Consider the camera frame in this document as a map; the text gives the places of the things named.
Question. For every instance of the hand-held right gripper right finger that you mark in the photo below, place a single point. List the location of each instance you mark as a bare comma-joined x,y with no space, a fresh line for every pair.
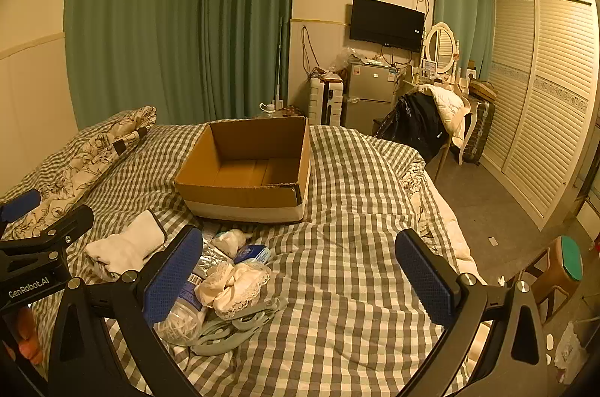
427,280

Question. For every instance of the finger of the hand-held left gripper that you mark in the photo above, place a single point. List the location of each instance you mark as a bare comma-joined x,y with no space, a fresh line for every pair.
18,206
61,229

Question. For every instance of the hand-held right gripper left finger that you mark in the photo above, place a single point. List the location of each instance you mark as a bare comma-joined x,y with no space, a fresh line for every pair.
173,280

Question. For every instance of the clear plastic bottle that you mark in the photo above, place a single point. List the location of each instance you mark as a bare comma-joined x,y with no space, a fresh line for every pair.
180,322

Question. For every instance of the white towel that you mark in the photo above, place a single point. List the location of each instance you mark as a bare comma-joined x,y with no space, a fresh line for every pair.
126,244

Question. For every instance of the white bear toy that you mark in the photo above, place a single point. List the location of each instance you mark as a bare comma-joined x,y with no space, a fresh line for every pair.
227,240

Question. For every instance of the blue tissue pack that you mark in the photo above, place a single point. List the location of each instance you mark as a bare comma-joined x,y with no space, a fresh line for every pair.
253,255

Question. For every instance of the cardboard box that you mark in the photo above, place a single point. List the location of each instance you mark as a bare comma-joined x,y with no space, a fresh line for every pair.
234,194

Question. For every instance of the person's left hand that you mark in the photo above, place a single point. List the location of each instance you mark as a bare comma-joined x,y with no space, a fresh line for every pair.
26,338

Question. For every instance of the cream lace cloth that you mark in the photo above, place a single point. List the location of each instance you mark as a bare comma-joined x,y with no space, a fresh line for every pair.
234,284

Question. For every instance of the grey plastic hanger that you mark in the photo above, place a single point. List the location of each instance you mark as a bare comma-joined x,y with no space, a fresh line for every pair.
225,343

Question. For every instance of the floral quilt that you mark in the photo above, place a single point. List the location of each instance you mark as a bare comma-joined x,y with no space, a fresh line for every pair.
93,153

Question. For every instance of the floral bed sheet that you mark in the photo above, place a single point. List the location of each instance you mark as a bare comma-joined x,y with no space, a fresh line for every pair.
422,191

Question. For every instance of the grey checked blanket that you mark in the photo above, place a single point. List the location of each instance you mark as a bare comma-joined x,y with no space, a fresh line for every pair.
337,284

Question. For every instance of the wooden stool green seat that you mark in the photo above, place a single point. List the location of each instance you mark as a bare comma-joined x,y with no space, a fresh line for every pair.
562,270

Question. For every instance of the black jacket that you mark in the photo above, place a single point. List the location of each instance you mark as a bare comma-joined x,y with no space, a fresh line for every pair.
415,125

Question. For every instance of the white plastic bag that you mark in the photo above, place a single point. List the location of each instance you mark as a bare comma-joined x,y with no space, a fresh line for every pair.
569,350

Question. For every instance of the brown suitcase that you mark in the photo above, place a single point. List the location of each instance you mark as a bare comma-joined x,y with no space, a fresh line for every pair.
480,130

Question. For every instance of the white jacket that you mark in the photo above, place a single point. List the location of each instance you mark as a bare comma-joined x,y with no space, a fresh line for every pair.
452,106

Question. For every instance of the silver fridge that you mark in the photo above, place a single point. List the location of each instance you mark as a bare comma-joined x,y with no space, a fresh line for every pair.
368,97

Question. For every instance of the large water bottle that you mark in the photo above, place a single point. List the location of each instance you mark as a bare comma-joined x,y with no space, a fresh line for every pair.
269,106

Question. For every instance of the brown patterned bag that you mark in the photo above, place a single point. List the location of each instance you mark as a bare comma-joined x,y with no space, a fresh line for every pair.
293,112

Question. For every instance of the white suitcase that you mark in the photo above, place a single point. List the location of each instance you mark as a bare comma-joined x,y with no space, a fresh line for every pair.
323,102

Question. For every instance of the green curtain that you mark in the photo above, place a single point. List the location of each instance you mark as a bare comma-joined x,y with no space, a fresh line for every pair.
461,3
248,27
131,27

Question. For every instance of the white louvred wardrobe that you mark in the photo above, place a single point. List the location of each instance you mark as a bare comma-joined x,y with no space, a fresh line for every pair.
539,97

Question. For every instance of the oval white mirror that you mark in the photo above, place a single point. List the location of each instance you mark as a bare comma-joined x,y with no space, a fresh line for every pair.
440,45

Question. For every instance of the clear plastic bag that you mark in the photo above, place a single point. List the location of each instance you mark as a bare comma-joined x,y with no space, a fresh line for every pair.
346,59

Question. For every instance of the white pole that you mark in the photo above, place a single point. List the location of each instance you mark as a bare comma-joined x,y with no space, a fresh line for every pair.
281,59

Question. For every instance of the small picture frame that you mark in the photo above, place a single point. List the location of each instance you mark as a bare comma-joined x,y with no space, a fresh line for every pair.
430,67

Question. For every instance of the black wall television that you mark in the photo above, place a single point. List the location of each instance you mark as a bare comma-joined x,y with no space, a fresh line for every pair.
386,24

